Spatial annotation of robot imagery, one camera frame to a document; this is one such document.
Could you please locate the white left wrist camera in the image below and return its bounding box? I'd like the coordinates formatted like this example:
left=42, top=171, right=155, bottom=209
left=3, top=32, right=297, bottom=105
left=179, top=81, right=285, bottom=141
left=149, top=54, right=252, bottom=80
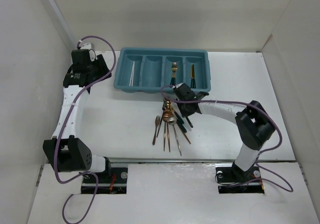
left=78, top=41, right=95, bottom=50

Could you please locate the aluminium rail front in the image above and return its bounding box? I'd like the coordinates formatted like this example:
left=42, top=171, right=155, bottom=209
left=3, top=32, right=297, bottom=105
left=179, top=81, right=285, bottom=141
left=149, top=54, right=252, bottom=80
left=109, top=157, right=233, bottom=164

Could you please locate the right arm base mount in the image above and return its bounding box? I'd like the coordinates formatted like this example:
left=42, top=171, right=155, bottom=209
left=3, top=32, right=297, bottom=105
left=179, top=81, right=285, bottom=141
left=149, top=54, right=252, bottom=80
left=215, top=166, right=265, bottom=194

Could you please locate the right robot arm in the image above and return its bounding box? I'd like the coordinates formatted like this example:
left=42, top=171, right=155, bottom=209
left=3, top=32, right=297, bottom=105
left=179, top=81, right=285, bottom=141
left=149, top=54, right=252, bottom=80
left=172, top=83, right=275, bottom=184

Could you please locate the rose gold fork green handle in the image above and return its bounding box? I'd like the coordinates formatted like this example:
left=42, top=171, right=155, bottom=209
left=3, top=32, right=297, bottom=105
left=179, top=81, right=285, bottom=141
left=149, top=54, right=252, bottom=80
left=170, top=61, right=177, bottom=85

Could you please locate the copper slotted spoon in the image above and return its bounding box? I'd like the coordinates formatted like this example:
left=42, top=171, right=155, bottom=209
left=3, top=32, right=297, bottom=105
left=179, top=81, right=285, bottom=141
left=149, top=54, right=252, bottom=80
left=163, top=113, right=171, bottom=152

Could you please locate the blue plastic cutlery tray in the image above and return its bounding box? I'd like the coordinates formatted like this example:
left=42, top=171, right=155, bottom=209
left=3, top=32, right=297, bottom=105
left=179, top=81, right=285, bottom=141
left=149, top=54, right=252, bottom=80
left=113, top=47, right=211, bottom=94

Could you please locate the silver slotted spoon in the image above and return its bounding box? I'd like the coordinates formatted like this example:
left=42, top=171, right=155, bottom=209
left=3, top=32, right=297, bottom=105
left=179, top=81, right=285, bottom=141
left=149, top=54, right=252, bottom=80
left=167, top=115, right=182, bottom=156

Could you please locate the gold spoon upper green handle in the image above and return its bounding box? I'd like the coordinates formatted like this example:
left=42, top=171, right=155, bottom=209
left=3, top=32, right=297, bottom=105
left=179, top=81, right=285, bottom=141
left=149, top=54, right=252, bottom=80
left=162, top=98, right=187, bottom=133

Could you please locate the rose gold spoon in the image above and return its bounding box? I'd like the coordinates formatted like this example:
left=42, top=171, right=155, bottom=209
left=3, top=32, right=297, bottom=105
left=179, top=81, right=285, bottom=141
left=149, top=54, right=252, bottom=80
left=162, top=108, right=177, bottom=152

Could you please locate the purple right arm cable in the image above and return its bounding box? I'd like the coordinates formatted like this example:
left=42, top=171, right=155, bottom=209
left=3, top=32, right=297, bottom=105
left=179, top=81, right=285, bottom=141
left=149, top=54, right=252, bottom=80
left=159, top=84, right=294, bottom=193

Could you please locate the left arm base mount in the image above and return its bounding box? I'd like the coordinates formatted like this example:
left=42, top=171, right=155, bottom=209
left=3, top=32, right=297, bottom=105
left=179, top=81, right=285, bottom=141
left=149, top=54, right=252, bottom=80
left=80, top=162, right=129, bottom=195

